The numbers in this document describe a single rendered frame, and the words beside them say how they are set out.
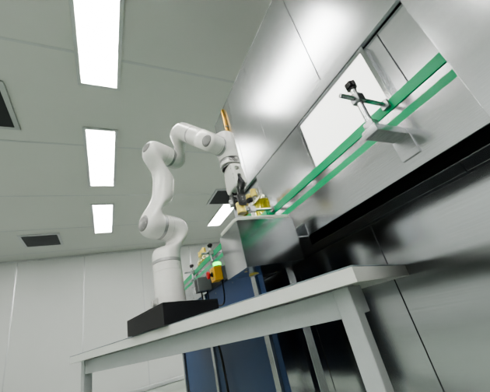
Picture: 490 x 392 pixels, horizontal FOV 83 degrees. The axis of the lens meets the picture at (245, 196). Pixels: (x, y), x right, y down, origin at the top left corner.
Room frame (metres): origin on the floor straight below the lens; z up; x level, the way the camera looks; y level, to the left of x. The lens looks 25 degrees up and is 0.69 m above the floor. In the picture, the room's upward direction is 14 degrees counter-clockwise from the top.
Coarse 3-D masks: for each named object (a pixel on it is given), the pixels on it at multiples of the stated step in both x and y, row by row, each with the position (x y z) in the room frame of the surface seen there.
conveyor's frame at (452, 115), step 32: (448, 96) 0.50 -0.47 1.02; (416, 128) 0.57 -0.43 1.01; (448, 128) 0.53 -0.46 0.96; (480, 128) 0.49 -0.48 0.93; (384, 160) 0.66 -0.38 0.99; (416, 160) 0.60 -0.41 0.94; (448, 160) 0.65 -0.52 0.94; (320, 192) 0.88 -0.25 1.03; (352, 192) 0.78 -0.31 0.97; (384, 192) 0.82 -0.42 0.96; (320, 224) 0.93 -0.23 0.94; (192, 288) 2.07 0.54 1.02; (256, 288) 1.23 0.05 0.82
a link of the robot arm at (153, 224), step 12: (156, 144) 1.09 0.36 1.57; (144, 156) 1.10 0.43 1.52; (156, 156) 1.09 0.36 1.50; (168, 156) 1.15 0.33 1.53; (156, 168) 1.12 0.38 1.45; (156, 180) 1.13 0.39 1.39; (168, 180) 1.15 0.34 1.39; (156, 192) 1.13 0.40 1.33; (168, 192) 1.15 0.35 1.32; (156, 204) 1.11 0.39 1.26; (144, 216) 1.09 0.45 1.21; (156, 216) 1.09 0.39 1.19; (144, 228) 1.09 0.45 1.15; (156, 228) 1.10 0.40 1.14
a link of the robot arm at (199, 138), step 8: (192, 128) 1.00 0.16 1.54; (200, 128) 1.00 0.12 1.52; (184, 136) 1.03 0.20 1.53; (192, 136) 1.00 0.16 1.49; (200, 136) 0.88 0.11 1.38; (208, 136) 0.85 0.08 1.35; (216, 136) 0.86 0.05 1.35; (192, 144) 1.03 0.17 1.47; (200, 144) 0.89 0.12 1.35; (208, 144) 0.86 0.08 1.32; (216, 144) 0.87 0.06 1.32; (224, 144) 0.89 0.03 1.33; (216, 152) 0.90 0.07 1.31
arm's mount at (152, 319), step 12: (192, 300) 1.09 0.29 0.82; (204, 300) 1.14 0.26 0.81; (216, 300) 1.19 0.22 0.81; (144, 312) 1.07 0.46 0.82; (156, 312) 1.02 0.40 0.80; (168, 312) 1.01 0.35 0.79; (180, 312) 1.05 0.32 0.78; (192, 312) 1.09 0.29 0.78; (204, 312) 1.13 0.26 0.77; (132, 324) 1.12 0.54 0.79; (144, 324) 1.07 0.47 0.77; (156, 324) 1.02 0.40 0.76
